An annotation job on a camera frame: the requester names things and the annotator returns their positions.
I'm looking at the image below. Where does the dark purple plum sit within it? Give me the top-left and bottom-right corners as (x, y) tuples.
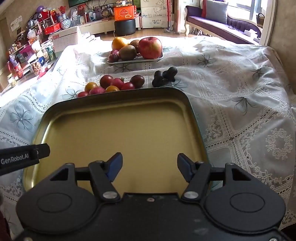
(129, 75), (145, 89)

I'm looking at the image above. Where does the dark black fruit cluster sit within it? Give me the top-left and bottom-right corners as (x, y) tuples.
(152, 66), (178, 87)

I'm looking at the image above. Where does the gold metal tray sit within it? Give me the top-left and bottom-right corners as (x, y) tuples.
(23, 87), (208, 194)

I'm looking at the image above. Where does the glass jar with snacks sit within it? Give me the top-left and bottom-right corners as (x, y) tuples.
(7, 73), (16, 87)

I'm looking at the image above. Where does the white lace tablecloth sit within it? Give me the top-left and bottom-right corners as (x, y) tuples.
(1, 37), (295, 240)

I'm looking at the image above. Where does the red tin can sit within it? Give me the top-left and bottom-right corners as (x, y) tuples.
(14, 63), (23, 79)

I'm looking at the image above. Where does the small red cherry tomato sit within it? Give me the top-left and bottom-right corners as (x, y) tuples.
(121, 82), (135, 90)

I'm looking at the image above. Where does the pink red tomato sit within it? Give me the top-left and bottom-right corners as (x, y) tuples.
(111, 78), (124, 90)

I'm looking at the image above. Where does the dark red plum on plate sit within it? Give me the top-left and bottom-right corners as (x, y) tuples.
(108, 53), (119, 63)

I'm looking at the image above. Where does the white fruit plate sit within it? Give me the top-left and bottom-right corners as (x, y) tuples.
(107, 53), (164, 65)

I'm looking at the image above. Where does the pink plum on plate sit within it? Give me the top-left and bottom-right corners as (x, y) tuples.
(110, 50), (119, 55)

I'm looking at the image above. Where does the front brown kiwi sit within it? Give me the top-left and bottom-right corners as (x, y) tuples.
(119, 45), (137, 61)

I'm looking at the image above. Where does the brown kiwi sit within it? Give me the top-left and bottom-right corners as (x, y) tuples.
(129, 39), (139, 53)
(119, 45), (137, 61)

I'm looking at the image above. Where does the white desk calendar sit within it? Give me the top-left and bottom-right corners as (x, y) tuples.
(49, 26), (81, 53)

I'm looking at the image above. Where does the orange with stem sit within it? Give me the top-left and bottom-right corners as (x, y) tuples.
(111, 37), (129, 51)

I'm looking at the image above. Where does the large red apple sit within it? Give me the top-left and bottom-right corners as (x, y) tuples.
(138, 37), (163, 59)

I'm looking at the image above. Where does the back brown kiwi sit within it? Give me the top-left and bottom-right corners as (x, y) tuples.
(129, 39), (139, 53)

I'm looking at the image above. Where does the blue white porcelain vase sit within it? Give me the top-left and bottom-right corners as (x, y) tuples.
(61, 14), (71, 30)

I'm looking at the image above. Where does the black round ottoman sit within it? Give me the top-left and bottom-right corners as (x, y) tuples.
(114, 19), (136, 37)

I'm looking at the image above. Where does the purple chaise sofa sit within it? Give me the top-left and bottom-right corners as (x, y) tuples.
(185, 6), (261, 45)

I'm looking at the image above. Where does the orange gift box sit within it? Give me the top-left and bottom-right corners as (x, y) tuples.
(114, 6), (137, 21)

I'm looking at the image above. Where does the grey cushion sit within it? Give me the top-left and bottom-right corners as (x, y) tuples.
(206, 1), (228, 24)

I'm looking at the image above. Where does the white drawer cabinet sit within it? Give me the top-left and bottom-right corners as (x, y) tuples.
(140, 0), (168, 29)

